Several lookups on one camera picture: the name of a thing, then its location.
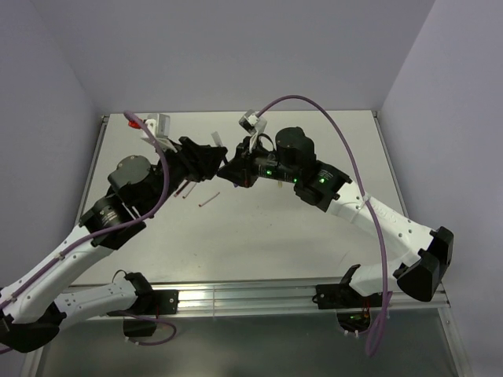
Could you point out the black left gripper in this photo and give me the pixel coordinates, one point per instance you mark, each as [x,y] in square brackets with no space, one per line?
[200,162]

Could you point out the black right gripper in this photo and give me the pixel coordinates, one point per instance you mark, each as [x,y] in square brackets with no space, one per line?
[240,170]

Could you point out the clear pen cap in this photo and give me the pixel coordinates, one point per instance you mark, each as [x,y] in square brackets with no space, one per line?
[216,138]

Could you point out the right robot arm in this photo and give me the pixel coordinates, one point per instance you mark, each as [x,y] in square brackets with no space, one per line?
[420,255]

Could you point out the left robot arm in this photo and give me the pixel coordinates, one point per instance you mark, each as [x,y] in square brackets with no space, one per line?
[36,307]

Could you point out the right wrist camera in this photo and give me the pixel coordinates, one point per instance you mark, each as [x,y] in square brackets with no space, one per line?
[254,125]

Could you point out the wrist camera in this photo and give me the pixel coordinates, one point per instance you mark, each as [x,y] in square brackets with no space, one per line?
[254,125]
[159,126]

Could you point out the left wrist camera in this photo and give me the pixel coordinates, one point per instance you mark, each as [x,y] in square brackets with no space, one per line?
[159,126]

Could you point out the aluminium rail frame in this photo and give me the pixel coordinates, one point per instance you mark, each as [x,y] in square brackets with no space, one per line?
[246,266]

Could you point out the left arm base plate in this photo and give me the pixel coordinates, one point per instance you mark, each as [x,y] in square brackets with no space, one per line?
[157,302]

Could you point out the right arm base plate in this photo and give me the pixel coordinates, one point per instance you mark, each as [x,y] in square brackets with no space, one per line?
[338,298]

